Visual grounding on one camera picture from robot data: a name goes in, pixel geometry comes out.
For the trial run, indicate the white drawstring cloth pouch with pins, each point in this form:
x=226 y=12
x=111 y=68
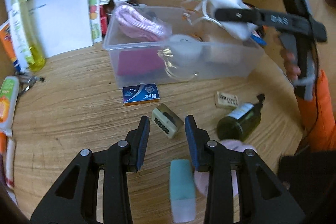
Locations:
x=196 y=11

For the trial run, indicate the yellow-green spray bottle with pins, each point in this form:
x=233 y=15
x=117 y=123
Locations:
x=25 y=43

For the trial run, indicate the gold ribbon clear bag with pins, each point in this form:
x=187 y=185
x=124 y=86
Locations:
x=178 y=67

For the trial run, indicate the orange sleeve right forearm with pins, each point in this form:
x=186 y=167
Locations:
x=318 y=119

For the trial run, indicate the clear plastic storage bin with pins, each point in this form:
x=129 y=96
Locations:
x=216 y=53

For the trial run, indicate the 4B eraser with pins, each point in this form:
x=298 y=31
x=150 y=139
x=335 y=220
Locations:
x=226 y=101

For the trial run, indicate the white paper sheets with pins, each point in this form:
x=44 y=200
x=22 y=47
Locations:
x=60 y=25

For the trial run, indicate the blue Max blade box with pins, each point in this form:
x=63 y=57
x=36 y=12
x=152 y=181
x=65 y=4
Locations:
x=144 y=93

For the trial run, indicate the dark green pump bottle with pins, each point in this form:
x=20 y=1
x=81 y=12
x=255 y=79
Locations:
x=242 y=121

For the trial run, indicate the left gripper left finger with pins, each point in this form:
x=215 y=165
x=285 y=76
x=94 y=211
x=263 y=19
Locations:
x=73 y=196

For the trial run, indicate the metal clips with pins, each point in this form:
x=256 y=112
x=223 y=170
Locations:
x=27 y=81

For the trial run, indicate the teal travel bottle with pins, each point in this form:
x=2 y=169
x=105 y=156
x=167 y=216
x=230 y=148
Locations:
x=182 y=191

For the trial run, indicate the orange sunscreen tube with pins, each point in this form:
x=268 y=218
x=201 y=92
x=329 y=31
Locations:
x=8 y=46

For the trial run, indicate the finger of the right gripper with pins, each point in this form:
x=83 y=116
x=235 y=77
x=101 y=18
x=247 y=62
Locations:
x=238 y=15
x=256 y=38

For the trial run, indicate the right hand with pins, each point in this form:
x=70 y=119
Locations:
x=292 y=71

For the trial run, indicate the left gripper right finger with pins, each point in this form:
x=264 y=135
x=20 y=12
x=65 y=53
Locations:
x=262 y=196

